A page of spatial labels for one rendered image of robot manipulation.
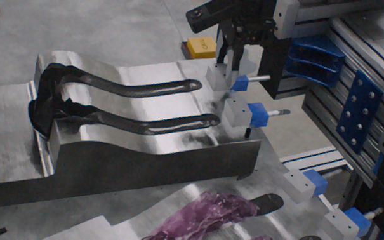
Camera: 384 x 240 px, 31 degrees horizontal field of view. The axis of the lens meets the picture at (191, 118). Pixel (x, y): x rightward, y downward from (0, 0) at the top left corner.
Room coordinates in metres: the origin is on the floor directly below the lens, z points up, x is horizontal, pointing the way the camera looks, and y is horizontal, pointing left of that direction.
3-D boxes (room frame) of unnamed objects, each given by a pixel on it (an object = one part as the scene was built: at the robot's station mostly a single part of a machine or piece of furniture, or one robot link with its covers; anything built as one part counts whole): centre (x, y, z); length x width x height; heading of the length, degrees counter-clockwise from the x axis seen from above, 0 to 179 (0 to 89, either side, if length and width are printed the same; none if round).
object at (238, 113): (1.04, -0.13, 0.89); 0.13 x 0.05 x 0.05; 114
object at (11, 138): (0.99, 0.15, 0.87); 0.50 x 0.26 x 0.14; 114
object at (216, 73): (1.14, -0.08, 0.89); 0.13 x 0.05 x 0.05; 114
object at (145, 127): (0.99, 0.13, 0.92); 0.35 x 0.16 x 0.09; 114
